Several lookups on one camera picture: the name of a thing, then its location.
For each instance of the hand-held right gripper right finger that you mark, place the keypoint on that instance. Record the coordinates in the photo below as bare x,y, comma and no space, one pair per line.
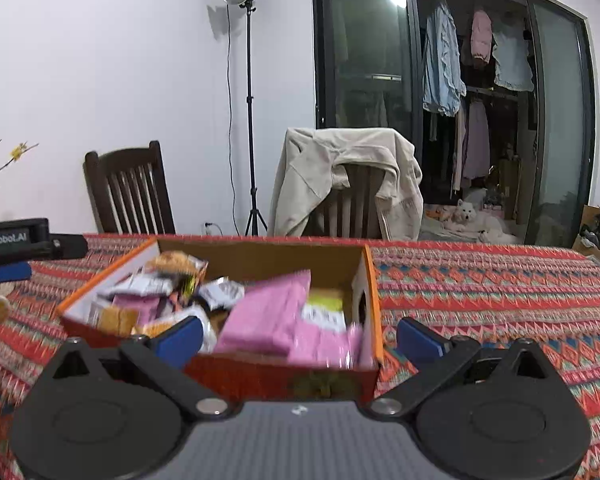
417,342

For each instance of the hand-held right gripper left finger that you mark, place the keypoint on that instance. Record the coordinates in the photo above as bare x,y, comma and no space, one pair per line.
180,340

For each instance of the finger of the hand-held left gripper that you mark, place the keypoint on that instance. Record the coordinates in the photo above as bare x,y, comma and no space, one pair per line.
7,274
70,246

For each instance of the orange-edged cardboard box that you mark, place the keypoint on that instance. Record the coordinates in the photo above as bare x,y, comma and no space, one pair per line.
260,260

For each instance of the small pink packet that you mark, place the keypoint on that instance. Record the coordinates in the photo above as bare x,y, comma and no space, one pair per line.
137,306

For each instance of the white and dark snack packet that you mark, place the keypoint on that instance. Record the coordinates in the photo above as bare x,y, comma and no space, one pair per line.
222,294

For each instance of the clear biscuit packet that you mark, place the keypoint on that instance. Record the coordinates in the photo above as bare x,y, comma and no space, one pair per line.
117,320

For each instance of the silver white snack packet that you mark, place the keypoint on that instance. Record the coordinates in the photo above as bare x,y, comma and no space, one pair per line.
140,284

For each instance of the red patterned tablecloth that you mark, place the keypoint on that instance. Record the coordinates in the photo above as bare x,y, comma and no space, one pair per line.
480,300

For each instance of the dark wooden chair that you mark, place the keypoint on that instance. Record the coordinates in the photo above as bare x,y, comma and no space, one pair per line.
130,185

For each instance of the large pink packet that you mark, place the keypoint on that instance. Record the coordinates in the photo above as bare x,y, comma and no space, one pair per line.
265,315

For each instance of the pale pink packet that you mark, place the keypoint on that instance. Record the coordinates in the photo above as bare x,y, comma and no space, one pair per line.
325,345

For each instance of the yellow flower branches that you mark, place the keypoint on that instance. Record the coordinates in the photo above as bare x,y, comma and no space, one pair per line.
15,152

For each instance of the white dog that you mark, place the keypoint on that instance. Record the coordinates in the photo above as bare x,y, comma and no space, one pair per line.
467,217

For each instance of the brown wooden chair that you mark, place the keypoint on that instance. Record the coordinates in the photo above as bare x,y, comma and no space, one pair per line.
360,200

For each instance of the beige jacket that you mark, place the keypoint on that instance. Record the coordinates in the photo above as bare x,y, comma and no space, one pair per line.
310,175

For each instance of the lilac hanging coat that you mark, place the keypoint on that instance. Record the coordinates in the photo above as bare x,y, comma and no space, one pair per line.
477,145

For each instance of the open cardboard box with clutter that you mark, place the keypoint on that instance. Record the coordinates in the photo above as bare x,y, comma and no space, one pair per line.
597,240

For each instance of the studio light on tripod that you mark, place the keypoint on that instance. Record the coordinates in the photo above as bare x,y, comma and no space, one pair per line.
250,110

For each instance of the black framed glass sliding door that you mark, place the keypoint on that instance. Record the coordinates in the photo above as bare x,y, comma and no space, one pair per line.
562,110
365,45

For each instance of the light blue hanging shirt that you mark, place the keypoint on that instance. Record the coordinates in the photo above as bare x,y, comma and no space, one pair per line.
442,65

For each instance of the white hanging top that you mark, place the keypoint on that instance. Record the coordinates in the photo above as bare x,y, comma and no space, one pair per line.
512,60

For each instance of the pink hanging jacket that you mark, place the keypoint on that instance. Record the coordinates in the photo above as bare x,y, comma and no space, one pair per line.
481,35

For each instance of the white wall outlet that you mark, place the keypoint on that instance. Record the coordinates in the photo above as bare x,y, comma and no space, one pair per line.
206,226

